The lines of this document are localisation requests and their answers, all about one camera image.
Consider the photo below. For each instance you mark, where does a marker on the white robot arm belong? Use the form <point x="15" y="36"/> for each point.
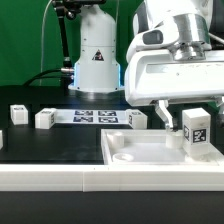
<point x="97" y="71"/>

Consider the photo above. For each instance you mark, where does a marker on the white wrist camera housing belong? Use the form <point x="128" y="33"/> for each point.
<point x="157" y="38"/>

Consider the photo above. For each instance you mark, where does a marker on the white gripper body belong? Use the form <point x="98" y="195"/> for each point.
<point x="154" y="75"/>

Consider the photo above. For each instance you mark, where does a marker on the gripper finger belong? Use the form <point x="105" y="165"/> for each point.
<point x="220" y="116"/>
<point x="161" y="108"/>

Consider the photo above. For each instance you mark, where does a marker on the white tag sheet with markers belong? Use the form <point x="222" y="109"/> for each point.
<point x="77" y="116"/>

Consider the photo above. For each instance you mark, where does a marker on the white square tabletop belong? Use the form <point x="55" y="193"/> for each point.
<point x="148" y="147"/>

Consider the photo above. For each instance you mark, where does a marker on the white block at left edge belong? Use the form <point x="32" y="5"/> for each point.
<point x="1" y="139"/>

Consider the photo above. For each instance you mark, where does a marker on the white L-shaped obstacle fence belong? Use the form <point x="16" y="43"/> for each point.
<point x="90" y="178"/>

